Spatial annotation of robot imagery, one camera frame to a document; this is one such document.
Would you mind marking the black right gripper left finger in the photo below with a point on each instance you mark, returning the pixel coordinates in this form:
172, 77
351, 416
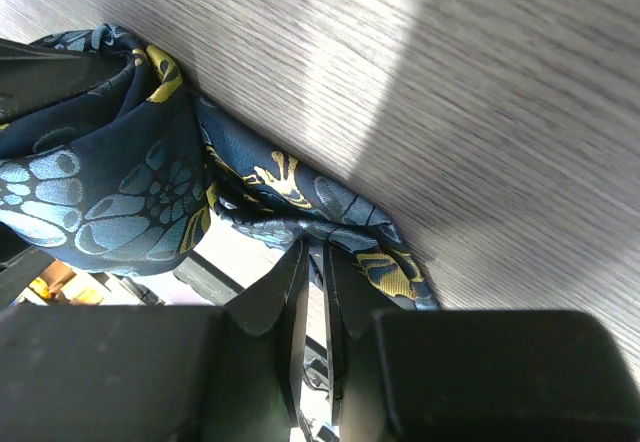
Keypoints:
160, 373

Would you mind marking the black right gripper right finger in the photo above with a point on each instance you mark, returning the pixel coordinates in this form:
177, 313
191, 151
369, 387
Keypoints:
469, 375

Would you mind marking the blue snail pattern tie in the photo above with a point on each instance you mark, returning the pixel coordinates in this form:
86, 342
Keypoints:
126, 178

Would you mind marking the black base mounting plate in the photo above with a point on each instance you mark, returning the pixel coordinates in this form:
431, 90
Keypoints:
207, 280

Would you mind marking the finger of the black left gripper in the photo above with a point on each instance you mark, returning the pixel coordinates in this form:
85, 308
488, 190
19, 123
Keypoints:
33, 78

